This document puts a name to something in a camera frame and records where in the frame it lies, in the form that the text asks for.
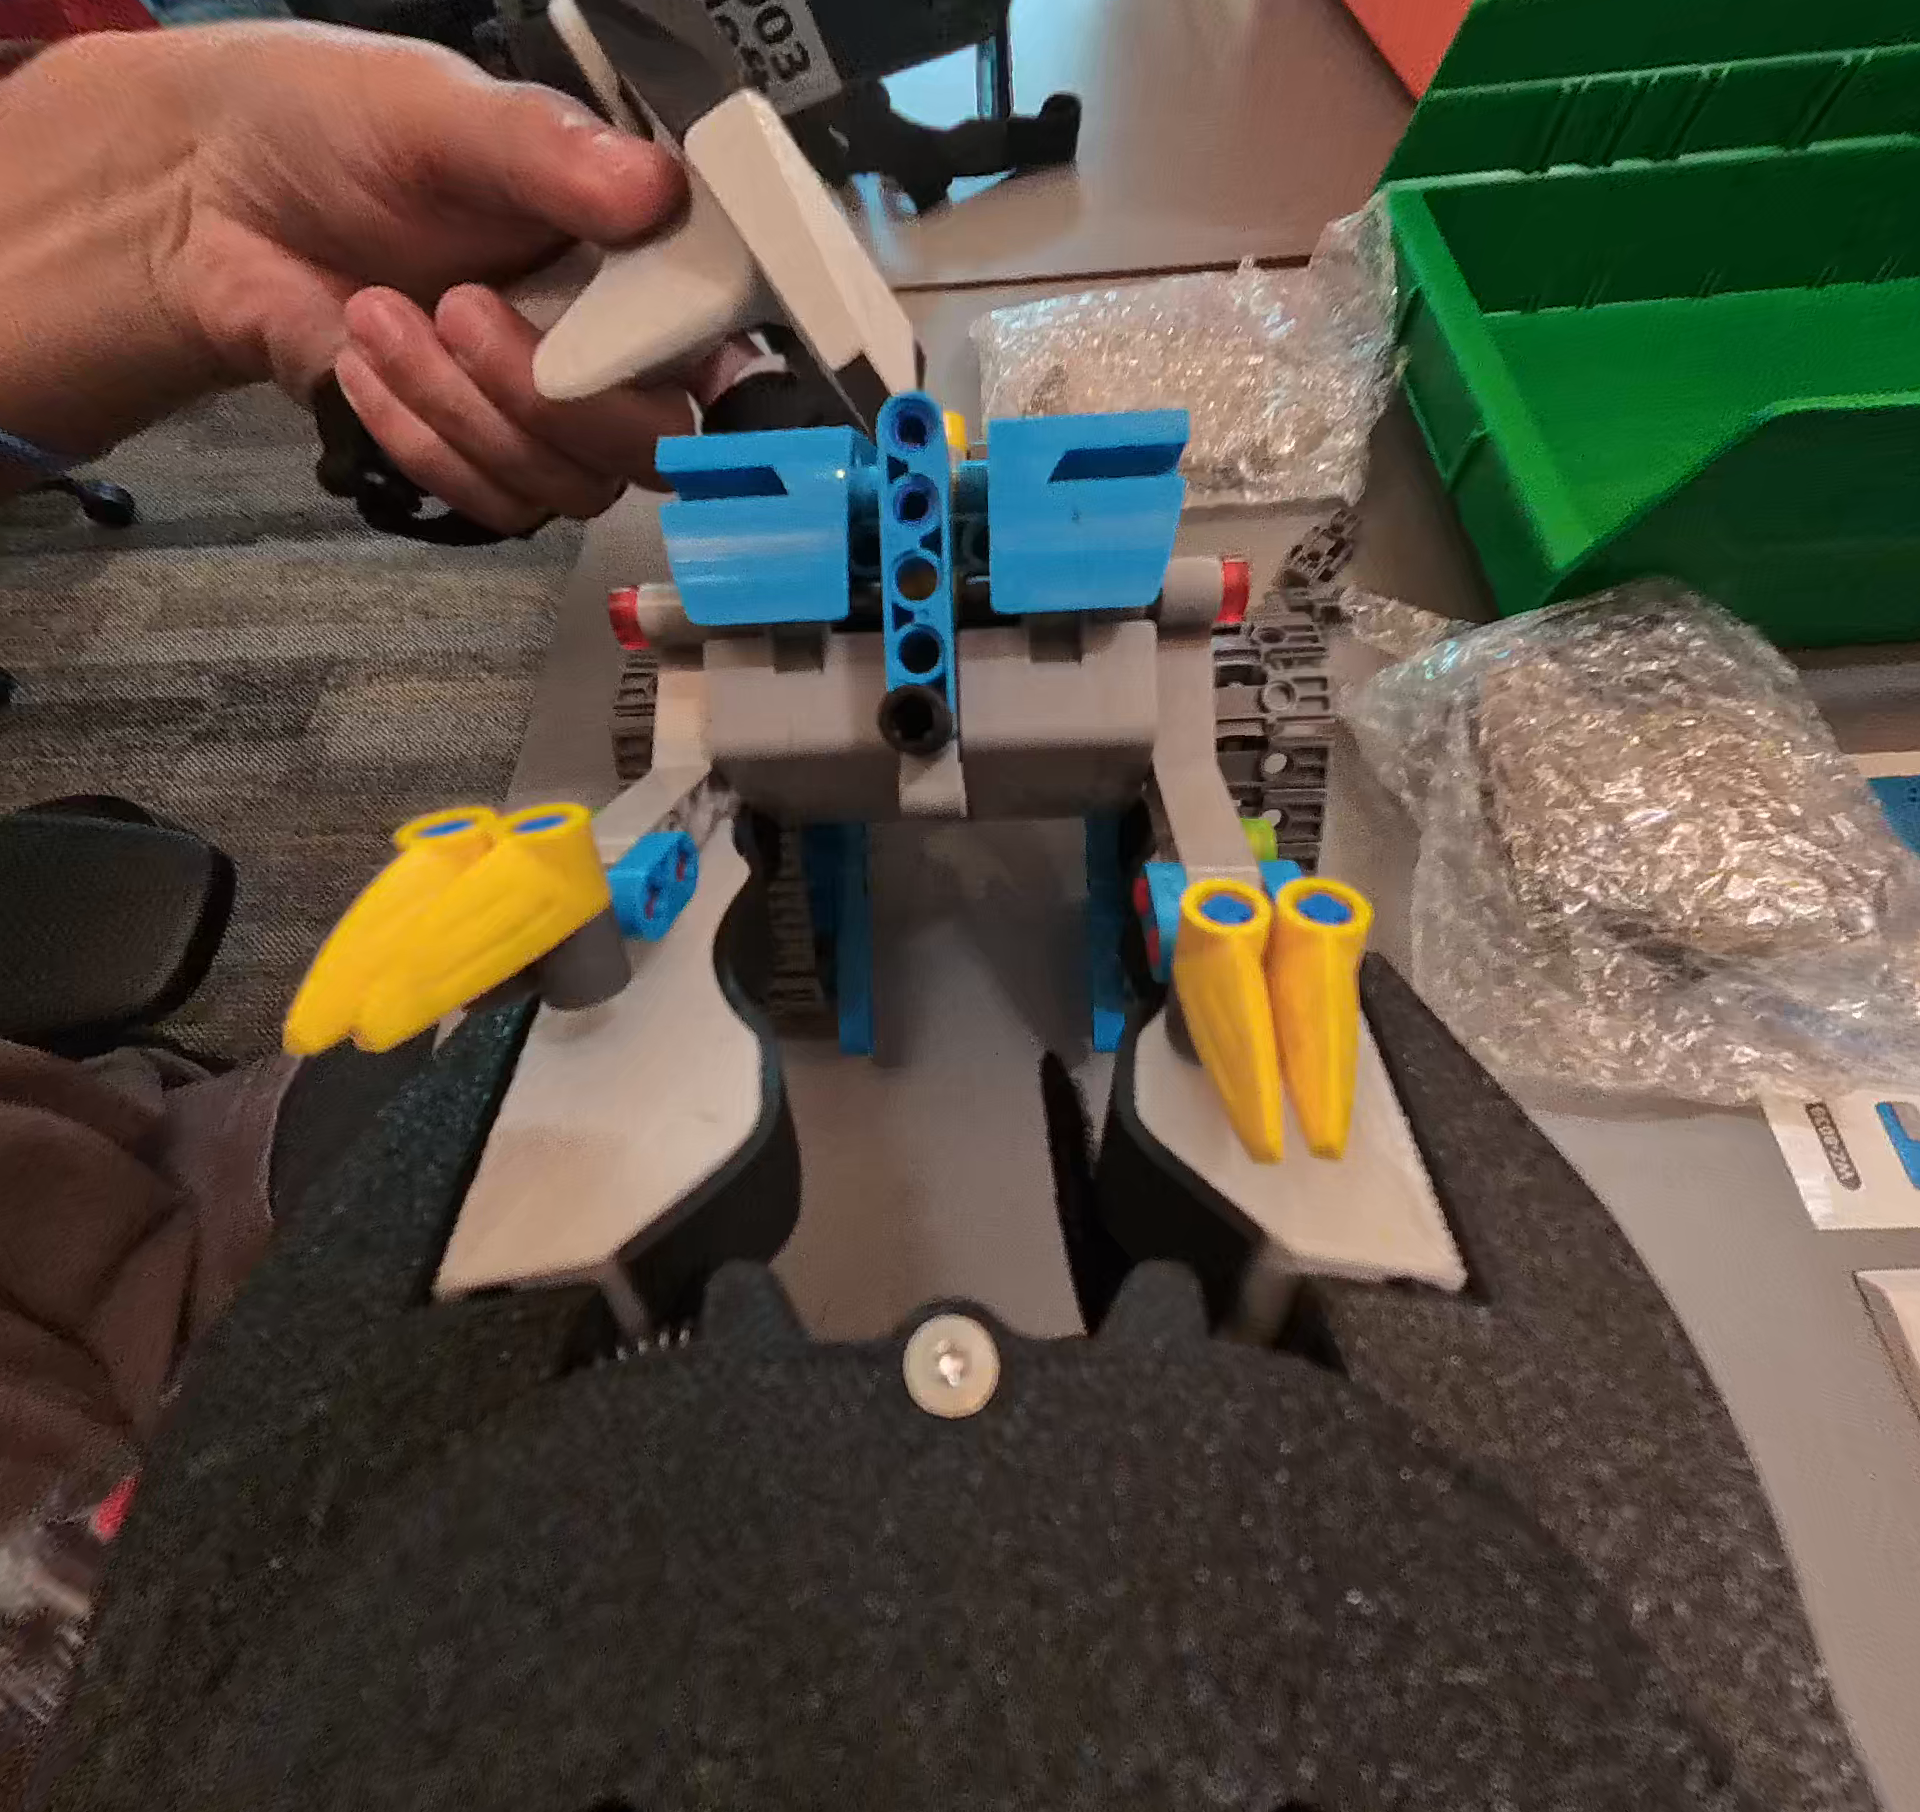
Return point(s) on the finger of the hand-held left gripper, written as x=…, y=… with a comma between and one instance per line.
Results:
x=797, y=237
x=646, y=319

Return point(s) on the person's left hand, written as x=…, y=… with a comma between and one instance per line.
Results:
x=226, y=193

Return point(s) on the small bubble wrap bag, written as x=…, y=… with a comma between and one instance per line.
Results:
x=1199, y=358

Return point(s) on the blue white printed sheet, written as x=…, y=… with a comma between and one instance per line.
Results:
x=1843, y=1165

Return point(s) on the blue grey toy robot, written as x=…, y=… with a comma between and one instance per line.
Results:
x=841, y=733

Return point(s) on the clear plastic wrapper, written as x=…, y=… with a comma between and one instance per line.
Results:
x=52, y=1571

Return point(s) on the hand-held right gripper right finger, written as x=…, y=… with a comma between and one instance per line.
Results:
x=1350, y=1213

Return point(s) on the grey desk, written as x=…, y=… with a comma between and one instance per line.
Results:
x=1649, y=1394

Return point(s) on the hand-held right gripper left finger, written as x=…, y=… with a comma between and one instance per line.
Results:
x=630, y=1139

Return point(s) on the large bubble wrap bag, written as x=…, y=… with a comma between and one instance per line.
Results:
x=1649, y=824

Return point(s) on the green plastic bin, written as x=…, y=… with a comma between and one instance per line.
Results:
x=1679, y=387

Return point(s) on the white paper sheet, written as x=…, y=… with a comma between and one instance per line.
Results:
x=1898, y=1316

